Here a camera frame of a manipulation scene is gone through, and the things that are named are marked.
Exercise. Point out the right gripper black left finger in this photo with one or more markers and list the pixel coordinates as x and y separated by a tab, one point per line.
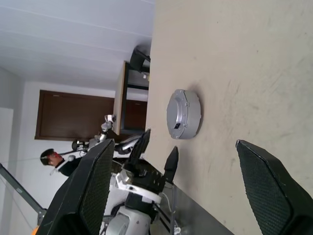
80	195

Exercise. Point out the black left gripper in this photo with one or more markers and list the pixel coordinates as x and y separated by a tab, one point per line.
150	180

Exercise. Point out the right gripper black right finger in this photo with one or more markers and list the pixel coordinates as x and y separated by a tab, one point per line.
274	195

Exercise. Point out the silver motor stator housing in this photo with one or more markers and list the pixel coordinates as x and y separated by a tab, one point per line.
182	110

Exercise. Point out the person in dark top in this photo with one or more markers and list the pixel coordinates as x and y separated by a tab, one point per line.
53	159

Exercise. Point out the silver background humanoid robot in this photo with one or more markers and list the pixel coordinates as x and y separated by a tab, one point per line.
106	127

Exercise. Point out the grey metal gantry beam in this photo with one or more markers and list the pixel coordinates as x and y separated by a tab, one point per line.
22	193

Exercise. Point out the light wood desk black legs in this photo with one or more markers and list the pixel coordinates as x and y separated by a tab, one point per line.
120	98

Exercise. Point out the brown wooden door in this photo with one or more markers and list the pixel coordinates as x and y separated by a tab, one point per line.
73	115

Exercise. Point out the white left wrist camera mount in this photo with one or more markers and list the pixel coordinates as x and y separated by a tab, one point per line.
144	194

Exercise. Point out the grey metal table frame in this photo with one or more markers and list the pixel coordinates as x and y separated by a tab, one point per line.
195	216

